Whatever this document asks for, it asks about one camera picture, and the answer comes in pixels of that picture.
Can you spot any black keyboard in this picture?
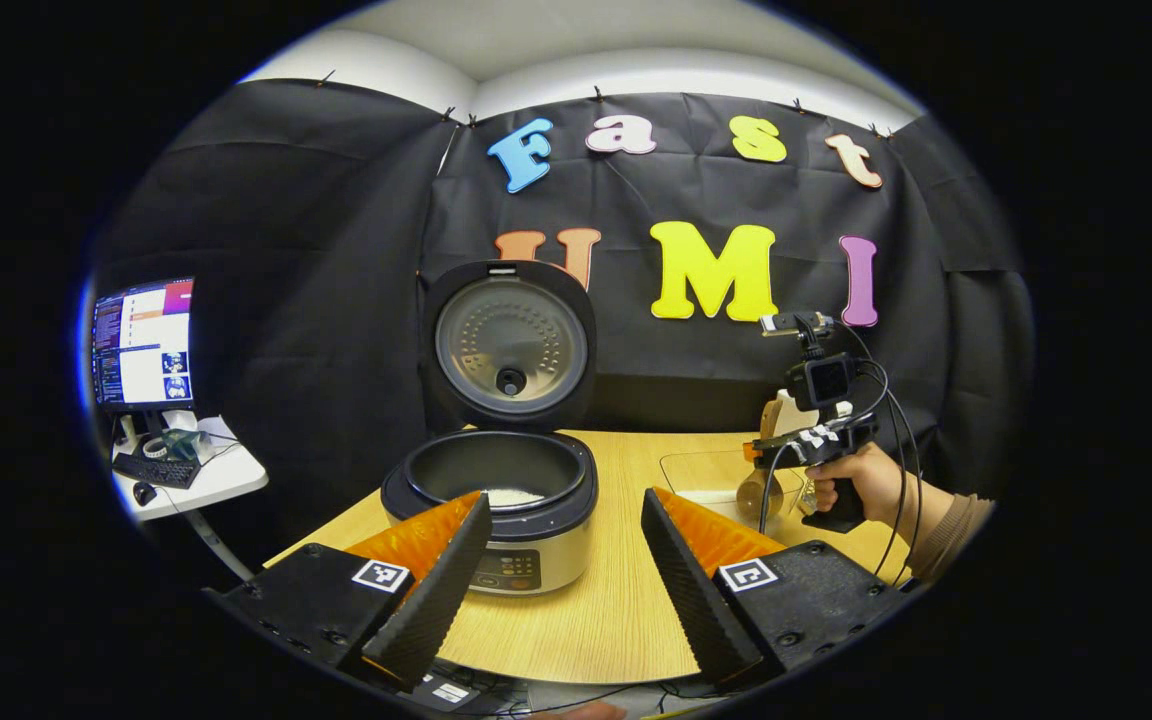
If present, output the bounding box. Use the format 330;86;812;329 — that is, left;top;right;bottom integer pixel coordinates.
113;452;202;489

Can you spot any clear plastic rice container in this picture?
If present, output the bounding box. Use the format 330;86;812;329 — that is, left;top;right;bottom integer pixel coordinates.
658;450;807;506

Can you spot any black rice cooker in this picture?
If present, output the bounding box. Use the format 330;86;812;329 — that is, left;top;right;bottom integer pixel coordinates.
381;260;600;598

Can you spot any computer monitor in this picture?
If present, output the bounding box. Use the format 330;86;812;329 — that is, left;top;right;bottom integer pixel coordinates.
91;278;197;413

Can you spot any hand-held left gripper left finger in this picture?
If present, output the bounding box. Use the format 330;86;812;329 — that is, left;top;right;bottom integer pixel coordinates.
204;490;494;691

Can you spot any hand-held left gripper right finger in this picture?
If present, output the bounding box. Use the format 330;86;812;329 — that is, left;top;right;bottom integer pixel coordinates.
640;487;912;686

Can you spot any wooden spoon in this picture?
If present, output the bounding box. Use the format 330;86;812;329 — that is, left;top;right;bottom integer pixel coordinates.
736;398;787;521

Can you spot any white toaster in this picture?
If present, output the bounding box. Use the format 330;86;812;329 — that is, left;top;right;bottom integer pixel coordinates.
774;390;852;441

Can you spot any white side table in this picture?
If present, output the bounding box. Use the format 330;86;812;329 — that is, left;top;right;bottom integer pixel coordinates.
114;415;270;523

